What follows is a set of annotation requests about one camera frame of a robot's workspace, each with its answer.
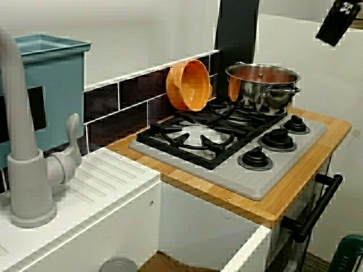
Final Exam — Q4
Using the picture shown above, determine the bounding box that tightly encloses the dark round lid yellow knob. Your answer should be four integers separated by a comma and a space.
99, 257, 138, 272

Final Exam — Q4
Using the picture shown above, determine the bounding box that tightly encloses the white toy sink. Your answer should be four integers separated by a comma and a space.
0, 147, 273, 272

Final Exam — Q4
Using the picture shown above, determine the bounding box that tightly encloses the dark tile backsplash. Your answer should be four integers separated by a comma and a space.
0, 49, 221, 195

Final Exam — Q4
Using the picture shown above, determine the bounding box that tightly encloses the grey stove plate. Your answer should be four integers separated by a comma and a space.
129, 112, 328, 201

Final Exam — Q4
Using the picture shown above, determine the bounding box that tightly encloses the black oven door handle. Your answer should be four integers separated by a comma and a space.
282, 173, 344, 244

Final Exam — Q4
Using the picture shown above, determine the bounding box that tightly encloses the wooden countertop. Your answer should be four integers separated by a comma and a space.
106, 107, 352, 229

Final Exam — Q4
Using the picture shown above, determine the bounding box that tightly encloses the white toy kitchen cabinet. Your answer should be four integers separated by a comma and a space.
266, 154, 337, 272

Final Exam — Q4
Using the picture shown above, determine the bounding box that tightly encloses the black stove knob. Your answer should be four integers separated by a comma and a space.
237, 147, 273, 171
280, 114, 310, 135
258, 127, 298, 152

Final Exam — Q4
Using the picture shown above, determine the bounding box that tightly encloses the stainless steel pot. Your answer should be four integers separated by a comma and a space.
225, 62, 301, 116

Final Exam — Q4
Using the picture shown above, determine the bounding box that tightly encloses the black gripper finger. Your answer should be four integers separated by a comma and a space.
315, 0, 362, 46

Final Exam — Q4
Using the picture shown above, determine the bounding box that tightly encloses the grey toy faucet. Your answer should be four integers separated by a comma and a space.
0, 25, 83, 229

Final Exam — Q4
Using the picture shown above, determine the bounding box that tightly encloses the orange plastic bowl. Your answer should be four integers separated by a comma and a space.
166, 59, 213, 112

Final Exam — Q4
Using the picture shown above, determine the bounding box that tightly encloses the teal plastic bin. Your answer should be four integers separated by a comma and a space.
0, 34, 93, 171

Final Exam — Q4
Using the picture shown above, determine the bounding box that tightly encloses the black burner grate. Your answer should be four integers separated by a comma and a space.
136, 96, 290, 171

